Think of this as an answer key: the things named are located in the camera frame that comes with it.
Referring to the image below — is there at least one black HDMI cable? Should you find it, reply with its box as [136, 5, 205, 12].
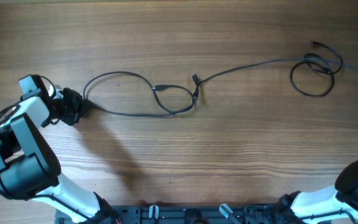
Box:
[82, 71, 200, 118]

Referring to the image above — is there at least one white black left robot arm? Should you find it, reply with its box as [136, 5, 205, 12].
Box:
[0, 75, 113, 223]

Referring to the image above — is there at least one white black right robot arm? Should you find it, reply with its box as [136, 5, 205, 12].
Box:
[281, 160, 358, 223]

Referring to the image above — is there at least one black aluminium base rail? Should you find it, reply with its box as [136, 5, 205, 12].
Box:
[54, 203, 332, 224]

